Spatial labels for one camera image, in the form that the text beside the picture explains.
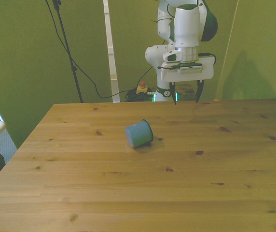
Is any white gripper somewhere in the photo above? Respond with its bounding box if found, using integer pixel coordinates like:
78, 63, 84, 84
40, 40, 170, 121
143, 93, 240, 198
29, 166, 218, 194
161, 56, 215, 106

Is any yellow emergency stop button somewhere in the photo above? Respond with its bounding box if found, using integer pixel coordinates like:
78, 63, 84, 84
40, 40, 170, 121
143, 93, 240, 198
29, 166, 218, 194
136, 81, 152, 96

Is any white vertical door frame strip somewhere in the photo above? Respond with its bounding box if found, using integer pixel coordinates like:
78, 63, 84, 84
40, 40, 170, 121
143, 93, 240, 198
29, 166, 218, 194
102, 0, 121, 103

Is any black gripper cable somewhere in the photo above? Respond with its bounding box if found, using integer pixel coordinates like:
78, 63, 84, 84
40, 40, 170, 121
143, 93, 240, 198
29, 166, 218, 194
197, 52, 217, 66

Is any black tripod stand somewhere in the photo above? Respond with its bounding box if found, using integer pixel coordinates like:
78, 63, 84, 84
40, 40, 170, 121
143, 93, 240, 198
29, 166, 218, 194
52, 0, 84, 103

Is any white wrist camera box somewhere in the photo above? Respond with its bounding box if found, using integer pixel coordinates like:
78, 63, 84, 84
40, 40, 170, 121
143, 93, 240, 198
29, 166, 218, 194
162, 50, 184, 63

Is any blue enamel mug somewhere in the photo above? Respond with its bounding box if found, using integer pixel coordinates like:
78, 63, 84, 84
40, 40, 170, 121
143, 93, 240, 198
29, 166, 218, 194
124, 119, 154, 149

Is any black tripod cable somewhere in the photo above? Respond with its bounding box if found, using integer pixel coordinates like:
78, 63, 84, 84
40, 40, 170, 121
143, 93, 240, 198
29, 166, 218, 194
44, 0, 153, 99

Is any black coiled cable bundle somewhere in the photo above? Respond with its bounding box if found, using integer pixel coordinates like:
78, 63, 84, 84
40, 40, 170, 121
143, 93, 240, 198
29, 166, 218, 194
124, 87, 157, 102

